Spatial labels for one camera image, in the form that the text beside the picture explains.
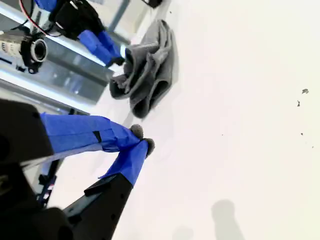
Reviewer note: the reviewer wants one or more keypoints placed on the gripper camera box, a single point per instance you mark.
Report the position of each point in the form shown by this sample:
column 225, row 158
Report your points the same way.
column 30, row 50

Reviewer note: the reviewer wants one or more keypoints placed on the grey white-striped towel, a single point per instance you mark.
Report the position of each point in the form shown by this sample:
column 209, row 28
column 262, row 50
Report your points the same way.
column 150, row 70

